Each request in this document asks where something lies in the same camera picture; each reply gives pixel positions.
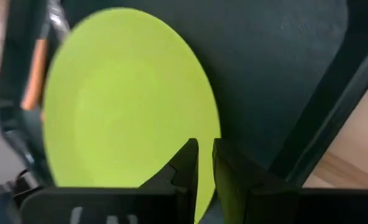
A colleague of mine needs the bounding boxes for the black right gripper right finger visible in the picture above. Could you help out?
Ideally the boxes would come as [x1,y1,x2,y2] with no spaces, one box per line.
[212,138,300,224]

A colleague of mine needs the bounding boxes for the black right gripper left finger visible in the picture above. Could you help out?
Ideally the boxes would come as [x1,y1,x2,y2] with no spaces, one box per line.
[139,138,200,194]

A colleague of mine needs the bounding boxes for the lime green round plate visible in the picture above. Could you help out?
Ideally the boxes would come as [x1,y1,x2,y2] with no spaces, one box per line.
[42,6,222,223]

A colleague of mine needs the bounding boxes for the dark green plastic tray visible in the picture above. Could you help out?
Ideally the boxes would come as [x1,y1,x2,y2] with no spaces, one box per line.
[0,0,368,191]

